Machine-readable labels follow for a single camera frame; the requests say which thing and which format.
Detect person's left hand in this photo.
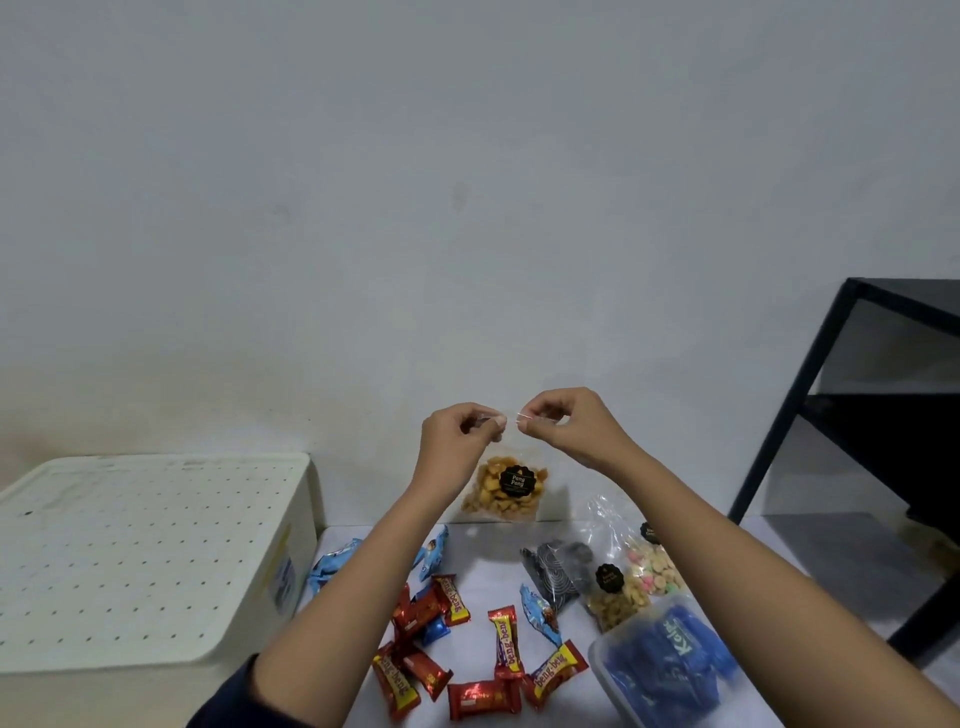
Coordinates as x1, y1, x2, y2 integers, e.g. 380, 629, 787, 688
410, 402, 510, 511

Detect white perforated box lid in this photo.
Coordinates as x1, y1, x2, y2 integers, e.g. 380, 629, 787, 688
0, 452, 313, 676

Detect person's right forearm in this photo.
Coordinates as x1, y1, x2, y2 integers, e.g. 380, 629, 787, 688
611, 449, 960, 728

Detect clear plastic tub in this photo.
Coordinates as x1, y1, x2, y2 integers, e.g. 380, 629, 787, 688
588, 592, 751, 728

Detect grey marble-look board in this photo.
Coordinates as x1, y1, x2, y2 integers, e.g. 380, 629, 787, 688
296, 513, 960, 728

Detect bag of pastel candies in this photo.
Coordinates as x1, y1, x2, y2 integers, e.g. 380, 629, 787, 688
584, 493, 688, 598

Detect black side table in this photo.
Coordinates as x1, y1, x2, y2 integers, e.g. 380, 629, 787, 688
727, 277, 960, 665

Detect person's navy shirt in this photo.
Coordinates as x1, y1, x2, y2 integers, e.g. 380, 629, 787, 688
185, 653, 316, 728

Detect bag of orange crackers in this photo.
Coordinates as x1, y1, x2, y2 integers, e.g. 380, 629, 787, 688
458, 412, 553, 524

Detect person's right hand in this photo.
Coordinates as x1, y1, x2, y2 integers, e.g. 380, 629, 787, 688
515, 387, 646, 489

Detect white storage box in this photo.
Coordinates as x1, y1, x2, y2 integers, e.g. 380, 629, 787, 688
0, 468, 322, 728

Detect bag of beige nuts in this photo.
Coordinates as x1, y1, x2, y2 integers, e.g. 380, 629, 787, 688
581, 562, 652, 633

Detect group of light blue packets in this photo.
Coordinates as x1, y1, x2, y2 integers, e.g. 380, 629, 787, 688
305, 524, 564, 650

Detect pile of red candy bars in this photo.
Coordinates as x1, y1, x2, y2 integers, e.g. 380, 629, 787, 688
371, 573, 592, 723

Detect bag of black-white cookies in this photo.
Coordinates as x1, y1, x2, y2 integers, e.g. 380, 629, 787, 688
518, 538, 598, 616

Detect person's left forearm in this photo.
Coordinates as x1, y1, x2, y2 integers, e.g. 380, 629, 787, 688
251, 491, 455, 728

